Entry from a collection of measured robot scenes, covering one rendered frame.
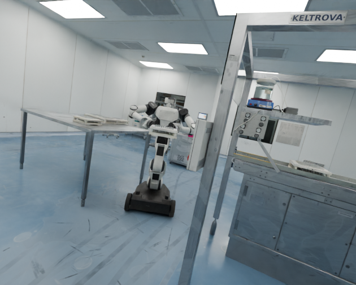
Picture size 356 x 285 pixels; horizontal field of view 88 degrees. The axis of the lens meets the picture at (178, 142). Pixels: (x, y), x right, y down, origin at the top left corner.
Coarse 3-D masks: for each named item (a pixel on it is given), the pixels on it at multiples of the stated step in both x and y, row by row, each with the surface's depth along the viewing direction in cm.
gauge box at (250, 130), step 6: (240, 114) 154; (252, 114) 150; (258, 114) 148; (240, 120) 154; (252, 120) 150; (258, 120) 148; (240, 126) 154; (246, 126) 152; (252, 126) 151; (258, 126) 149; (264, 126) 147; (246, 132) 153; (252, 132) 151; (258, 132) 149; (264, 132) 147; (258, 138) 149
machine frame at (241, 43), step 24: (240, 24) 90; (264, 24) 86; (288, 24) 82; (312, 24) 79; (336, 24) 76; (240, 48) 90; (216, 120) 97; (216, 144) 98; (216, 216) 200; (192, 240) 107; (192, 264) 108
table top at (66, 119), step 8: (32, 112) 244; (40, 112) 256; (48, 112) 273; (56, 112) 293; (56, 120) 220; (64, 120) 222; (72, 120) 235; (80, 128) 200; (88, 128) 198; (96, 128) 209; (104, 128) 220; (112, 128) 234; (120, 128) 248; (128, 128) 265; (136, 128) 283
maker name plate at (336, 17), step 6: (312, 12) 78; (318, 12) 78; (324, 12) 77; (330, 12) 76; (336, 12) 75; (342, 12) 74; (294, 18) 81; (300, 18) 80; (306, 18) 79; (312, 18) 78; (318, 18) 78; (324, 18) 77; (330, 18) 76; (336, 18) 75; (342, 18) 74
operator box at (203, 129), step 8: (200, 120) 89; (200, 128) 89; (208, 128) 91; (200, 136) 90; (208, 136) 98; (192, 144) 91; (200, 144) 90; (208, 144) 101; (192, 152) 92; (200, 152) 91; (192, 160) 92; (200, 160) 94; (192, 168) 92; (200, 168) 98
